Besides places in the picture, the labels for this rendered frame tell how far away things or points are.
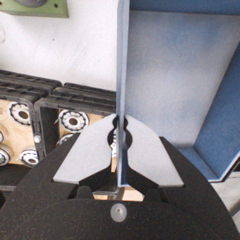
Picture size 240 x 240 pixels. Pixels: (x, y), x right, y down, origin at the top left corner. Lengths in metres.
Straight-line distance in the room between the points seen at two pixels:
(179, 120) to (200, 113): 0.03
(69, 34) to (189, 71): 0.45
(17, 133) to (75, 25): 0.45
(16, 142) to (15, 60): 0.32
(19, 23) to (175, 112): 0.57
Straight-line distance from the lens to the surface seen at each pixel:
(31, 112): 0.40
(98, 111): 0.33
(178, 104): 0.20
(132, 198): 0.74
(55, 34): 0.57
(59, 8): 0.51
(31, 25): 0.60
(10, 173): 0.72
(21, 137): 0.62
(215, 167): 0.24
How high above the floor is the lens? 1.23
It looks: 60 degrees down
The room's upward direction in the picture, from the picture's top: 173 degrees clockwise
